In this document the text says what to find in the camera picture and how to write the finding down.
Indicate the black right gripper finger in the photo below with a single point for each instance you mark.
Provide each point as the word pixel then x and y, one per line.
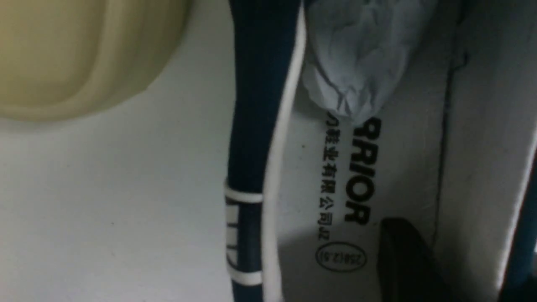
pixel 407 271

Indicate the navy slip-on shoe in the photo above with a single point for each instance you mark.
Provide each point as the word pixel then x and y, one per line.
pixel 453 151

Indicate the crumpled paper in left navy shoe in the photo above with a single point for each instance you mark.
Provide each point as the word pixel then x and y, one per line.
pixel 358 52

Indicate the right olive green slipper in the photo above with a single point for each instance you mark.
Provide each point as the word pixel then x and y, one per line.
pixel 61 59

